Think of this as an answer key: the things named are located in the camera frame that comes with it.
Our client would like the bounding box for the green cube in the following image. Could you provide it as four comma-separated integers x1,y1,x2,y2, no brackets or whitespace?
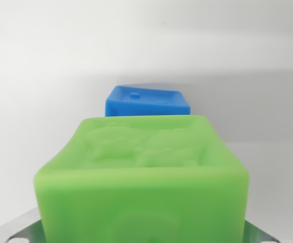
33,114,250,243

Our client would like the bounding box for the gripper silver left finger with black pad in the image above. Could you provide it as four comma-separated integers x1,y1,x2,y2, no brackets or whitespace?
6,219,44,243

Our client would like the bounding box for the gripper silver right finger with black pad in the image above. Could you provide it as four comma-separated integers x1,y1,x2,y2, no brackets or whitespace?
244,219,281,243

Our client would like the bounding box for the blue cube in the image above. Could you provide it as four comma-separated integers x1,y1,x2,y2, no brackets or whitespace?
105,85,192,117

